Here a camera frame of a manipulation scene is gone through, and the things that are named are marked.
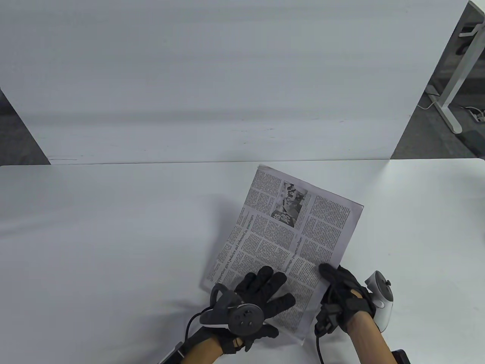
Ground dark left hand controller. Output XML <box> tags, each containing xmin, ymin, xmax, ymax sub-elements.
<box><xmin>200</xmin><ymin>284</ymin><xmax>265</xmax><ymax>336</ymax></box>

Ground black left forearm module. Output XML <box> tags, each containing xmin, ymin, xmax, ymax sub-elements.
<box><xmin>156</xmin><ymin>340</ymin><xmax>187</xmax><ymax>364</ymax></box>

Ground white desk leg frame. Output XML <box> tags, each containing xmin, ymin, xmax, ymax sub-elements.
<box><xmin>432</xmin><ymin>0</ymin><xmax>485</xmax><ymax>134</ymax></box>

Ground dark right hand controller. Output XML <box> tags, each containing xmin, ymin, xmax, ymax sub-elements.
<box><xmin>364</xmin><ymin>271</ymin><xmax>396</xmax><ymax>333</ymax></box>

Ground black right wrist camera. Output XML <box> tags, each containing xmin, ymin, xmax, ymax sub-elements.
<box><xmin>313</xmin><ymin>303</ymin><xmax>338</xmax><ymax>336</ymax></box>

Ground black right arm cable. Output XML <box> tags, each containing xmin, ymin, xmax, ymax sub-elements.
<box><xmin>314</xmin><ymin>329</ymin><xmax>327</xmax><ymax>364</ymax></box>

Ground printed newspaper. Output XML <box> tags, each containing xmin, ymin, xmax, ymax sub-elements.
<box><xmin>200</xmin><ymin>164</ymin><xmax>365</xmax><ymax>346</ymax></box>

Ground white partition board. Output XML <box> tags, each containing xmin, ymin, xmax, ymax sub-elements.
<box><xmin>0</xmin><ymin>0</ymin><xmax>470</xmax><ymax>165</ymax></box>

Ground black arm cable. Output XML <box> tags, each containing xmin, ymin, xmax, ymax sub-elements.
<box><xmin>184</xmin><ymin>308</ymin><xmax>208</xmax><ymax>346</ymax></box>
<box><xmin>314</xmin><ymin>329</ymin><xmax>327</xmax><ymax>364</ymax></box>

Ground person's left forearm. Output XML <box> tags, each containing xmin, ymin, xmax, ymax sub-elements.
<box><xmin>184</xmin><ymin>336</ymin><xmax>225</xmax><ymax>364</ymax></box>

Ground person's right hand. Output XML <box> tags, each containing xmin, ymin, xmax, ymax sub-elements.
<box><xmin>318</xmin><ymin>264</ymin><xmax>377</xmax><ymax>334</ymax></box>

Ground white floor cable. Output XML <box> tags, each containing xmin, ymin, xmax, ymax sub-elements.
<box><xmin>417</xmin><ymin>92</ymin><xmax>440</xmax><ymax>110</ymax></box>

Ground dark hand controller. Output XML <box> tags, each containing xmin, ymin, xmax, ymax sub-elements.
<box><xmin>364</xmin><ymin>271</ymin><xmax>396</xmax><ymax>333</ymax></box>
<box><xmin>200</xmin><ymin>284</ymin><xmax>265</xmax><ymax>336</ymax></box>

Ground person's left hand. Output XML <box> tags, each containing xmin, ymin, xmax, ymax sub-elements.
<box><xmin>218</xmin><ymin>265</ymin><xmax>296</xmax><ymax>355</ymax></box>

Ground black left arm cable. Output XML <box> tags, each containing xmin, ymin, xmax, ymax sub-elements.
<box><xmin>184</xmin><ymin>308</ymin><xmax>208</xmax><ymax>346</ymax></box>

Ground person's right forearm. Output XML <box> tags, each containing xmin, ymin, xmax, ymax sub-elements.
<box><xmin>347</xmin><ymin>314</ymin><xmax>393</xmax><ymax>364</ymax></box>

